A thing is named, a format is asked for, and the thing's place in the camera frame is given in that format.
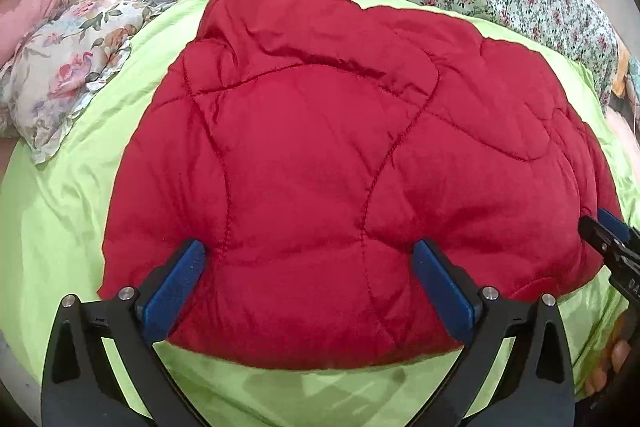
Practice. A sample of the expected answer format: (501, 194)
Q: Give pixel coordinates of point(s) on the teal cloth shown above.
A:
(634, 79)

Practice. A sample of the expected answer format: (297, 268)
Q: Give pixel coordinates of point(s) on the pastel floral ruffled pillow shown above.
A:
(65, 57)

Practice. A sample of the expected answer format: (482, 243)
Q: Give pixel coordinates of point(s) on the person's right hand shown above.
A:
(607, 364)

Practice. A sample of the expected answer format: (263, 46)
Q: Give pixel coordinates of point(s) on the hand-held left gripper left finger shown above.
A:
(175, 287)

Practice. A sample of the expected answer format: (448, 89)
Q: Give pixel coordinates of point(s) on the light green bed sheet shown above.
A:
(60, 217)

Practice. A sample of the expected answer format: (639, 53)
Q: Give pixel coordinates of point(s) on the pale pink cloth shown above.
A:
(625, 132)

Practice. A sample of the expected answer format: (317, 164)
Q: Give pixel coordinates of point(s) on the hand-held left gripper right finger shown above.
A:
(442, 287)

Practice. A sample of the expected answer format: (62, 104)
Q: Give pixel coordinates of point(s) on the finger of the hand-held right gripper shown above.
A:
(597, 234)

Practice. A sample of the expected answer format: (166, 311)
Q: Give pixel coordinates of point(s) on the red quilted puffer jacket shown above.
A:
(325, 157)

